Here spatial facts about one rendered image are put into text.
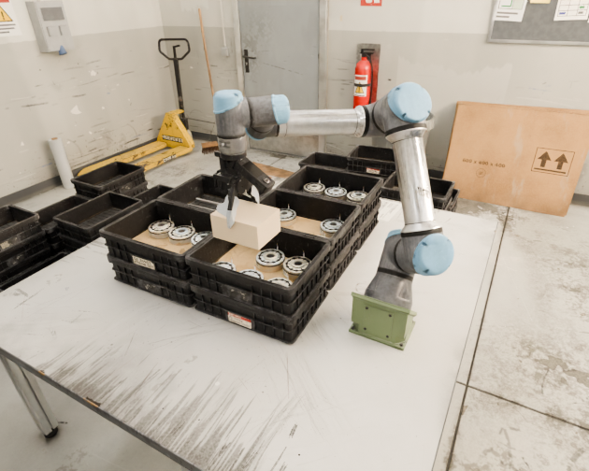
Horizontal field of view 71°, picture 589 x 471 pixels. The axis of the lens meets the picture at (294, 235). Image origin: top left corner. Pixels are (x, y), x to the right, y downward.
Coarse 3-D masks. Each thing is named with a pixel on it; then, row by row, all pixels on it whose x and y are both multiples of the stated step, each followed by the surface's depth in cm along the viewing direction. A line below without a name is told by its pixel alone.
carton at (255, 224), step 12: (240, 204) 124; (252, 204) 123; (216, 216) 117; (240, 216) 117; (252, 216) 117; (264, 216) 117; (276, 216) 120; (216, 228) 120; (228, 228) 117; (240, 228) 115; (252, 228) 113; (264, 228) 115; (276, 228) 122; (228, 240) 120; (240, 240) 117; (252, 240) 115; (264, 240) 117
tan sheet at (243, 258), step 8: (240, 248) 157; (248, 248) 157; (224, 256) 152; (232, 256) 152; (240, 256) 152; (248, 256) 152; (240, 264) 147; (248, 264) 147; (264, 272) 143; (272, 272) 143; (280, 272) 143
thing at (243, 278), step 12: (312, 240) 143; (324, 240) 141; (192, 252) 136; (324, 252) 136; (192, 264) 134; (204, 264) 131; (312, 264) 129; (228, 276) 128; (240, 276) 125; (300, 276) 125; (264, 288) 123; (276, 288) 120; (288, 288) 119
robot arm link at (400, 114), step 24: (384, 96) 118; (408, 96) 111; (384, 120) 117; (408, 120) 111; (408, 144) 114; (408, 168) 115; (408, 192) 115; (408, 216) 116; (432, 216) 115; (408, 240) 116; (432, 240) 112; (408, 264) 118; (432, 264) 112
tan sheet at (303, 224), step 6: (300, 222) 173; (306, 222) 173; (312, 222) 173; (318, 222) 172; (288, 228) 169; (294, 228) 169; (300, 228) 169; (306, 228) 169; (312, 228) 169; (318, 228) 168; (312, 234) 165; (318, 234) 165
